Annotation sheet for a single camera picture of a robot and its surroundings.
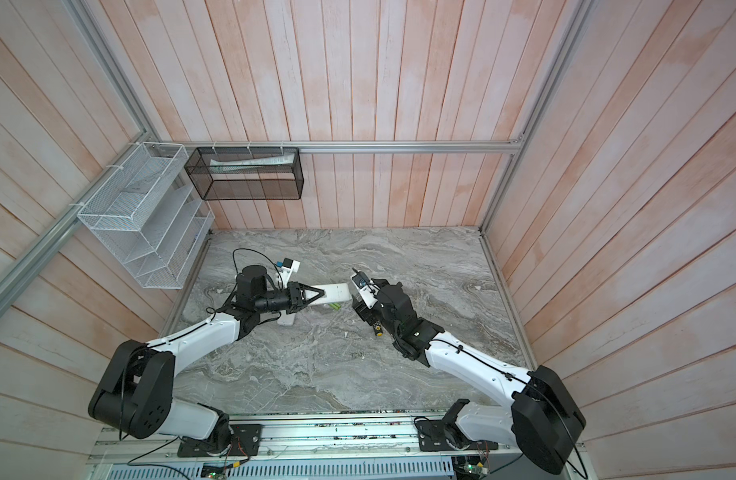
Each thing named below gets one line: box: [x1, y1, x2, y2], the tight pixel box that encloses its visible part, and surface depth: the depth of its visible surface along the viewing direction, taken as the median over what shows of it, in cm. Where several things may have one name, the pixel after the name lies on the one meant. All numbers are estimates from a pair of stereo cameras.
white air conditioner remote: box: [309, 283, 352, 305], surface depth 84 cm
